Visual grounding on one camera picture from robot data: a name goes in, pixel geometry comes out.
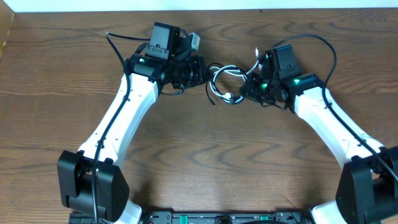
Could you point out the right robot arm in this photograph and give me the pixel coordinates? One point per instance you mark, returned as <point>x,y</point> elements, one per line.
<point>367,190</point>

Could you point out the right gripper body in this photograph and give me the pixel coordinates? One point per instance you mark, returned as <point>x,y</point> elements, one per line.
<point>249,88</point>

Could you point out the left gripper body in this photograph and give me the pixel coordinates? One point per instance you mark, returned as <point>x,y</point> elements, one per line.
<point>200,70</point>

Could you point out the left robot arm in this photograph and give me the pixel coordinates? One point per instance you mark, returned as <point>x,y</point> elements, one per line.
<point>91,180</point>

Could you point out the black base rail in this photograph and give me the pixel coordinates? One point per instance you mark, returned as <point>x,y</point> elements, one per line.
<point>167,217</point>

